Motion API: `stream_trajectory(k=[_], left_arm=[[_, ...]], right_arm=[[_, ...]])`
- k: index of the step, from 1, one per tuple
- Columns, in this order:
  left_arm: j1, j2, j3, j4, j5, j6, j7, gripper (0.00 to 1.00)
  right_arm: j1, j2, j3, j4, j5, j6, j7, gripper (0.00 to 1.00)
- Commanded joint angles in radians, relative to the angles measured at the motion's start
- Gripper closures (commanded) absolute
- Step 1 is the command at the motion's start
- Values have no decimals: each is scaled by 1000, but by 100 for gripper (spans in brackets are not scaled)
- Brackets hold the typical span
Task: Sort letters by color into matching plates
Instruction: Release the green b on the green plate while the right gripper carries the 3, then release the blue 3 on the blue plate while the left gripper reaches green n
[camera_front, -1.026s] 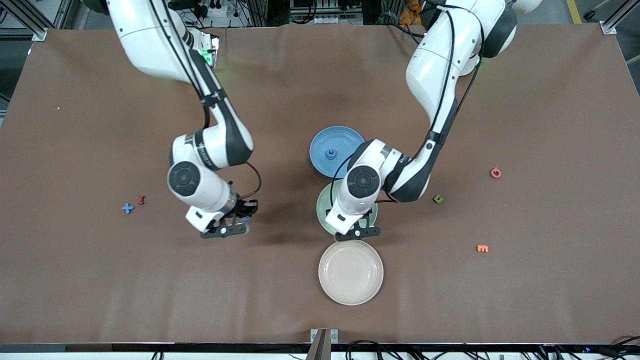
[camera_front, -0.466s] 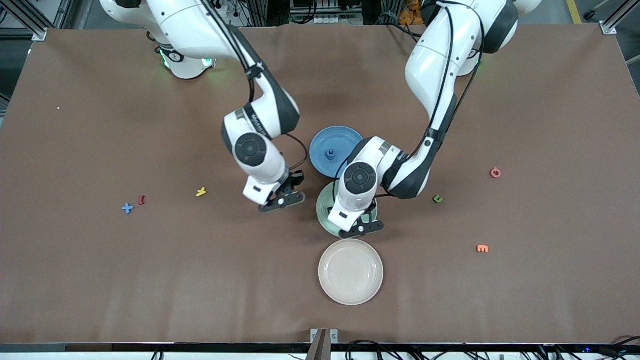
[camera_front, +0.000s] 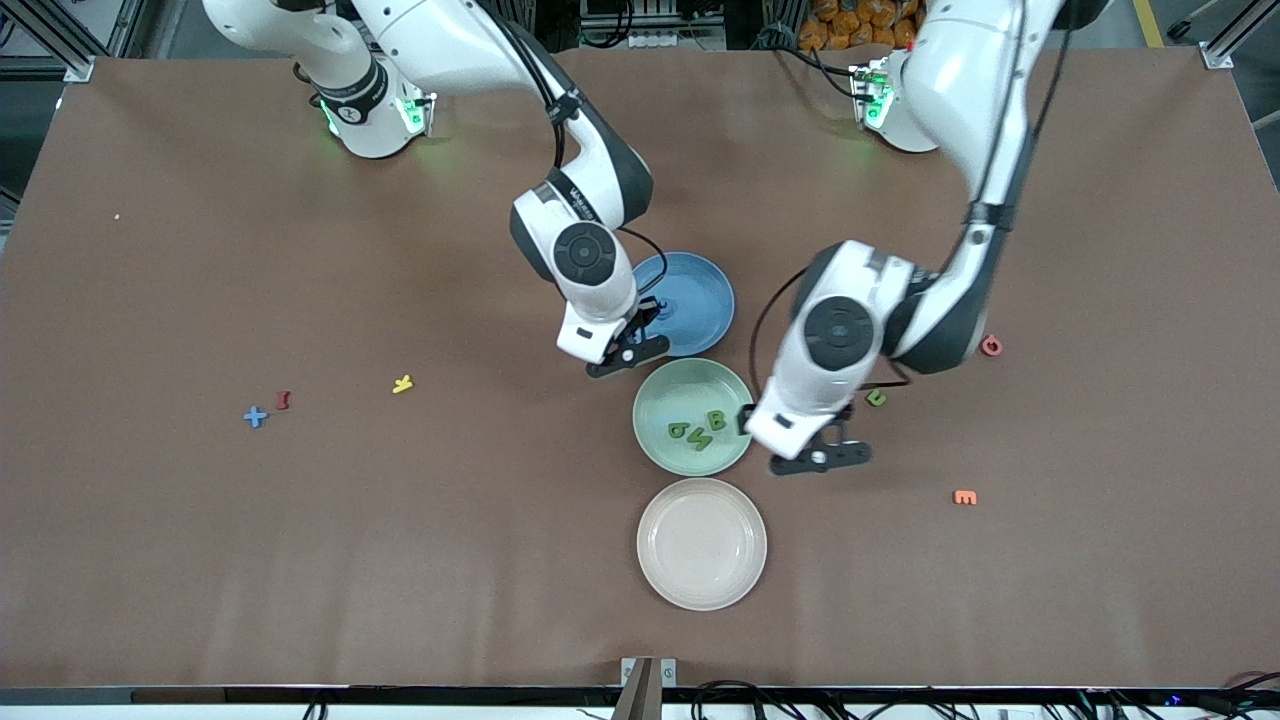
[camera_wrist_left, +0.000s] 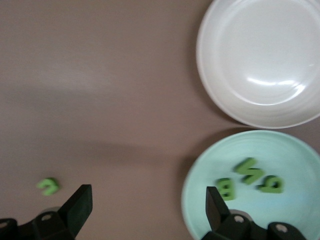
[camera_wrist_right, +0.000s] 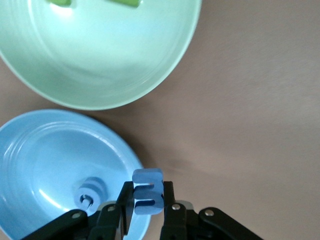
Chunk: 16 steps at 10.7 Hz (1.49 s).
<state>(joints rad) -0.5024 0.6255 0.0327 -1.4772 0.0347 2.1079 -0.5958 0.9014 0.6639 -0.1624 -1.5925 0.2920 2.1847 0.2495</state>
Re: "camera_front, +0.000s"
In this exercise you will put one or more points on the green letter B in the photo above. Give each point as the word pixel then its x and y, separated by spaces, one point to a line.
pixel 716 420
pixel 678 432

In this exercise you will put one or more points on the green letter N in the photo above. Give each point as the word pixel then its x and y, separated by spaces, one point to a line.
pixel 700 438

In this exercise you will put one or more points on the blue plus sign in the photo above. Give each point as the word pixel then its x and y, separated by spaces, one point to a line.
pixel 255 417

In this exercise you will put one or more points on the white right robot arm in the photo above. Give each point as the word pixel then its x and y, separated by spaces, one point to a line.
pixel 450 50

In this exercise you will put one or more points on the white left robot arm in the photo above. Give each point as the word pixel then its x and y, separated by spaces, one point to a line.
pixel 960 80

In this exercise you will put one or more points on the blue round plate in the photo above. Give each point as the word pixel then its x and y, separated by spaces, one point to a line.
pixel 700 300

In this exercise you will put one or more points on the green round plate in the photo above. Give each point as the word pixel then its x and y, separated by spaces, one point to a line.
pixel 660 400

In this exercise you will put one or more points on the beige round plate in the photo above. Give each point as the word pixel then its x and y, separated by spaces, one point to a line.
pixel 702 544

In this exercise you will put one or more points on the orange letter E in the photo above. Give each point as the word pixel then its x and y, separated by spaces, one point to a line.
pixel 965 497

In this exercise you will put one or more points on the yellow letter Y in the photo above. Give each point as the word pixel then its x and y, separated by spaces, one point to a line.
pixel 402 384

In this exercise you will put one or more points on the pink letter Q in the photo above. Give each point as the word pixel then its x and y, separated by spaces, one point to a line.
pixel 993 347

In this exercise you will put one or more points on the background equipment rack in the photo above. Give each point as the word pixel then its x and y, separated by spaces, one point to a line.
pixel 650 20

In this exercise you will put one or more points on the orange packets pile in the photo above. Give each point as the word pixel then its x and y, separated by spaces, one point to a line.
pixel 850 25

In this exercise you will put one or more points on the brown table cover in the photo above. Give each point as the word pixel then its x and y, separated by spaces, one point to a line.
pixel 300 250

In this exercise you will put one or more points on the grey metal bracket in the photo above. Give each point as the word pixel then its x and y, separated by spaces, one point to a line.
pixel 668 672

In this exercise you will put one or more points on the brown camera pole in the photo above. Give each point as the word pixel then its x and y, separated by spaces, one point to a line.
pixel 638 695

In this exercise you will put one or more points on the aluminium frame post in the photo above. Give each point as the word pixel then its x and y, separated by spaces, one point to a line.
pixel 1217 55
pixel 78 68

